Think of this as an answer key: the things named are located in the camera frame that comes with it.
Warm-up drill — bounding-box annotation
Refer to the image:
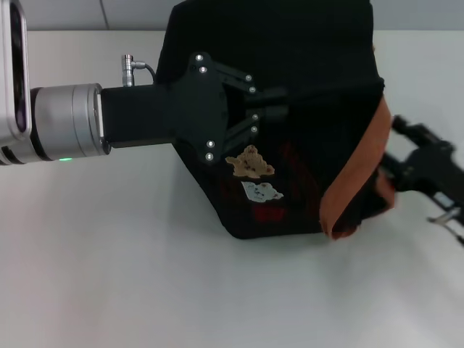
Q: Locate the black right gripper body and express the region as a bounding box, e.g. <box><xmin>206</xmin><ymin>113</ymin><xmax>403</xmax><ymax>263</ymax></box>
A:
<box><xmin>397</xmin><ymin>141</ymin><xmax>464</xmax><ymax>210</ymax></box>

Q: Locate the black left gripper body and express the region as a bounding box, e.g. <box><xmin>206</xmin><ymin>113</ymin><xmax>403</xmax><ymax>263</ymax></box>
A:
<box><xmin>100</xmin><ymin>52</ymin><xmax>230</xmax><ymax>165</ymax></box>

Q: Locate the black bag with orange straps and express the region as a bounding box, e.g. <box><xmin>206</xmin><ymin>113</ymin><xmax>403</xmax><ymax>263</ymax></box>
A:
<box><xmin>156</xmin><ymin>0</ymin><xmax>399</xmax><ymax>241</ymax></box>

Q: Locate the right gripper connector cable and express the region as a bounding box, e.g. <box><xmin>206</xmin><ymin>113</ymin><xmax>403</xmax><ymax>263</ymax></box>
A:
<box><xmin>427</xmin><ymin>207</ymin><xmax>464</xmax><ymax>248</ymax></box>

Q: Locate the gripper connector cable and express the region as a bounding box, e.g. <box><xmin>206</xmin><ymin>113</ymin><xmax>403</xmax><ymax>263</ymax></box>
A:
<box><xmin>121</xmin><ymin>53</ymin><xmax>157</xmax><ymax>88</ymax></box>
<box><xmin>427</xmin><ymin>207</ymin><xmax>464</xmax><ymax>248</ymax></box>

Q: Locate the left gripper connector cable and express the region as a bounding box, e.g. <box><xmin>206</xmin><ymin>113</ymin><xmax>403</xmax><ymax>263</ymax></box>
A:
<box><xmin>121</xmin><ymin>53</ymin><xmax>157</xmax><ymax>88</ymax></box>

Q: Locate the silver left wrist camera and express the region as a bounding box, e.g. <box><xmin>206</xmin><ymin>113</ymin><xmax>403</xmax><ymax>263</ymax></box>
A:
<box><xmin>0</xmin><ymin>0</ymin><xmax>36</xmax><ymax>166</ymax></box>

